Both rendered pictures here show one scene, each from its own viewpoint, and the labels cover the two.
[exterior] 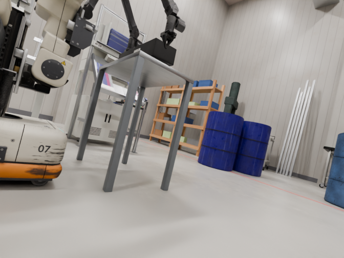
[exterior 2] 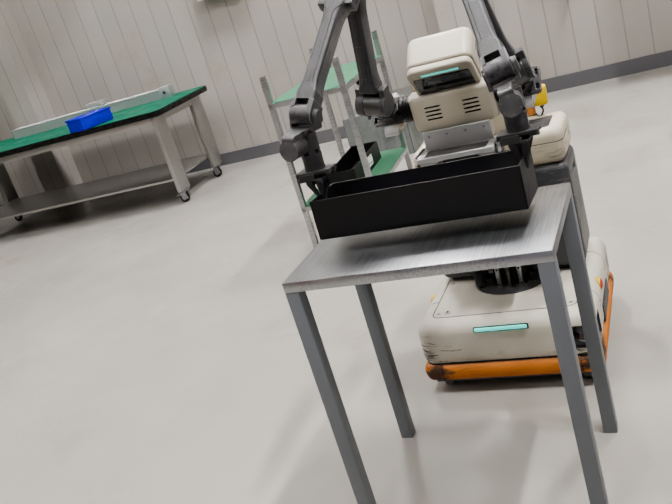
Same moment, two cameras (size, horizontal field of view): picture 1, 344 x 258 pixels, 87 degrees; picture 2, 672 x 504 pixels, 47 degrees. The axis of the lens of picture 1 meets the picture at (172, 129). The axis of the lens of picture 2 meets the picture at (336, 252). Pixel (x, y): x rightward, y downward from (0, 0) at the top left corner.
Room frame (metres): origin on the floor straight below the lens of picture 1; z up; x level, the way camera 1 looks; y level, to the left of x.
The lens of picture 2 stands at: (3.10, -0.68, 1.50)
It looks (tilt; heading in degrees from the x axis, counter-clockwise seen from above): 19 degrees down; 157
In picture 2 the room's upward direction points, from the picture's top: 17 degrees counter-clockwise
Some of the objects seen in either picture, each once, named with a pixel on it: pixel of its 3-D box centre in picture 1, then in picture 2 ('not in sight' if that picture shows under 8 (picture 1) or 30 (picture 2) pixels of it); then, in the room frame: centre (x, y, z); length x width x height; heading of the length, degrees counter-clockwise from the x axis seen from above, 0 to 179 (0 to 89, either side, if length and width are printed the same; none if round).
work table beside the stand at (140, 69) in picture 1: (130, 122); (462, 359); (1.41, 0.32, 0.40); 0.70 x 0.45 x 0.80; 40
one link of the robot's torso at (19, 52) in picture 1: (38, 77); not in sight; (1.06, 0.83, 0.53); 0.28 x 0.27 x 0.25; 40
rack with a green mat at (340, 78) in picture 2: not in sight; (348, 143); (-0.98, 1.37, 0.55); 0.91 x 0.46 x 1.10; 134
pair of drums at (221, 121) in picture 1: (235, 144); not in sight; (3.42, -1.22, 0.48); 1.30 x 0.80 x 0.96; 125
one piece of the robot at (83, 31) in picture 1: (77, 34); (462, 159); (1.10, 0.69, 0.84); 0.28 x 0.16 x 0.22; 40
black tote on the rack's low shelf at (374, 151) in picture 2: not in sight; (354, 165); (-0.98, 1.37, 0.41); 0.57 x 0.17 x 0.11; 134
